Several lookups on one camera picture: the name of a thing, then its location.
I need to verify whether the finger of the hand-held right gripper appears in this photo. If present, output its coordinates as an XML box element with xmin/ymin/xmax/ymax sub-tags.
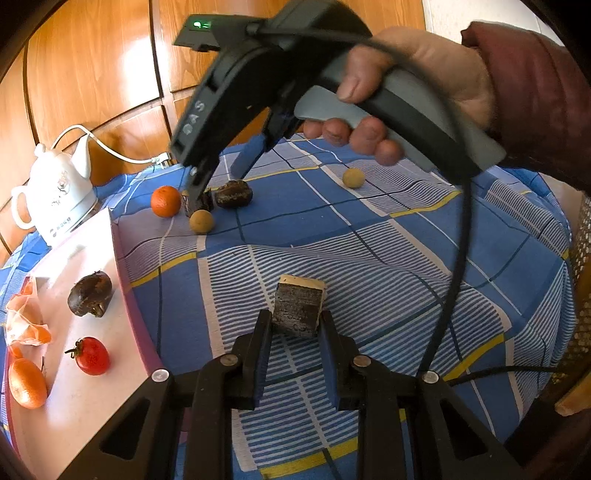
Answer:
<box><xmin>230</xmin><ymin>131</ymin><xmax>278</xmax><ymax>181</ymax></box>
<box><xmin>185</xmin><ymin>164</ymin><xmax>214</xmax><ymax>210</ymax></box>

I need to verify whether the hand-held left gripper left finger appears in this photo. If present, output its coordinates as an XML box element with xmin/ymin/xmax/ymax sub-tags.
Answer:
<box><xmin>85</xmin><ymin>309</ymin><xmax>274</xmax><ymax>480</ymax></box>

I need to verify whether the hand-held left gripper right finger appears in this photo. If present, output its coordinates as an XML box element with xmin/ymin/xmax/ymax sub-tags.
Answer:
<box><xmin>318</xmin><ymin>310</ymin><xmax>527</xmax><ymax>480</ymax></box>

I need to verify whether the sugarcane piece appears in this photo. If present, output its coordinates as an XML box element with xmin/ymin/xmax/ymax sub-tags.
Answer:
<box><xmin>271</xmin><ymin>274</ymin><xmax>328</xmax><ymax>339</ymax></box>
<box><xmin>183</xmin><ymin>187</ymin><xmax>214</xmax><ymax>217</ymax></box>

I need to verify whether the small orange mandarin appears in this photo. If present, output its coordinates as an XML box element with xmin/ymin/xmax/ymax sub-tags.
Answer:
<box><xmin>150</xmin><ymin>185</ymin><xmax>182</xmax><ymax>219</ymax></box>

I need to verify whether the dark water chestnut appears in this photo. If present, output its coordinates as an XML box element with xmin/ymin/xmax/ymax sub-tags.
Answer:
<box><xmin>67</xmin><ymin>271</ymin><xmax>113</xmax><ymax>318</ymax></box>
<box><xmin>213</xmin><ymin>180</ymin><xmax>254</xmax><ymax>209</ymax></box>

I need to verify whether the red cherry tomato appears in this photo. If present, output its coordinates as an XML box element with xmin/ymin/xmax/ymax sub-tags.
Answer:
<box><xmin>65</xmin><ymin>337</ymin><xmax>110</xmax><ymax>376</ymax></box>

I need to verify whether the pink cardboard tray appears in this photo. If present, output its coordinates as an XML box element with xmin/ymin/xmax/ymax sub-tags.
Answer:
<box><xmin>4</xmin><ymin>207</ymin><xmax>167</xmax><ymax>480</ymax></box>

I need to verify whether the plastic bag with orange peel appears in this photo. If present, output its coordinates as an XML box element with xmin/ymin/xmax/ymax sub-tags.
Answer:
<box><xmin>4</xmin><ymin>277</ymin><xmax>52</xmax><ymax>358</ymax></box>

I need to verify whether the large orange mandarin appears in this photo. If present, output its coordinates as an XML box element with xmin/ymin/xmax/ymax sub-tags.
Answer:
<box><xmin>8</xmin><ymin>357</ymin><xmax>48</xmax><ymax>409</ymax></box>

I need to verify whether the person's right forearm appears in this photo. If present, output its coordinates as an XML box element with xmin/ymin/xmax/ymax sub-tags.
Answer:
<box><xmin>462</xmin><ymin>21</ymin><xmax>591</xmax><ymax>195</ymax></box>

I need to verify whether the person's right hand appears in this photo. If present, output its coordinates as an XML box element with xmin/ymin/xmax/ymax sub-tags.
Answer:
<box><xmin>302</xmin><ymin>25</ymin><xmax>495</xmax><ymax>167</ymax></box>

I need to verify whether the blue plaid bedsheet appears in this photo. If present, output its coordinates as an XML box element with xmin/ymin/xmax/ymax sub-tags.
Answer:
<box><xmin>0</xmin><ymin>134</ymin><xmax>575</xmax><ymax>480</ymax></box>

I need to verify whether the white ceramic electric kettle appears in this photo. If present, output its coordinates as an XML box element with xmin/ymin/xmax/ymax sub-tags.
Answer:
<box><xmin>11</xmin><ymin>137</ymin><xmax>99</xmax><ymax>247</ymax></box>

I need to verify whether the wooden wardrobe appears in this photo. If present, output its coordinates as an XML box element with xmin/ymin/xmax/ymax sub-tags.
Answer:
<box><xmin>0</xmin><ymin>0</ymin><xmax>426</xmax><ymax>259</ymax></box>

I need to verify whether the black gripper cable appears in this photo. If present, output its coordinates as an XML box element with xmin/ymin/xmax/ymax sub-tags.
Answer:
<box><xmin>245</xmin><ymin>21</ymin><xmax>568</xmax><ymax>384</ymax></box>

